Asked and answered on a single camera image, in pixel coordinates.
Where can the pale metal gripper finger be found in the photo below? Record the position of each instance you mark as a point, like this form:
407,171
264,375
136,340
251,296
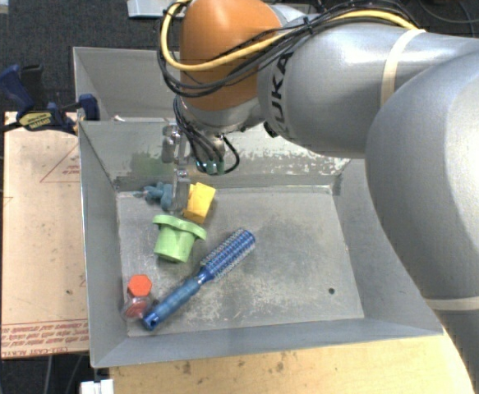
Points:
184,183
176,195

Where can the grey-blue toy animal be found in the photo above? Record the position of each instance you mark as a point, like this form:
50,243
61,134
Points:
160,194

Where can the yellow toy block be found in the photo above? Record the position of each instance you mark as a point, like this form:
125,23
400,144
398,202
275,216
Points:
200,201

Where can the light green flanged cup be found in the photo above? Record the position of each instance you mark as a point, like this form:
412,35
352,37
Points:
175,240

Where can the blue round hairbrush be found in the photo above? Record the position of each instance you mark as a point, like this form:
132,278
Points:
206,273

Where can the clear jar with orange lid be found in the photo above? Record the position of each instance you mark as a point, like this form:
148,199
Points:
137,298

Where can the grey metal bin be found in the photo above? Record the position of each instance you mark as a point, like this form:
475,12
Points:
272,253

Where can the brown cardboard board, red print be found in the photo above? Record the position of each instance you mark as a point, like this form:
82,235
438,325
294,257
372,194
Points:
42,236

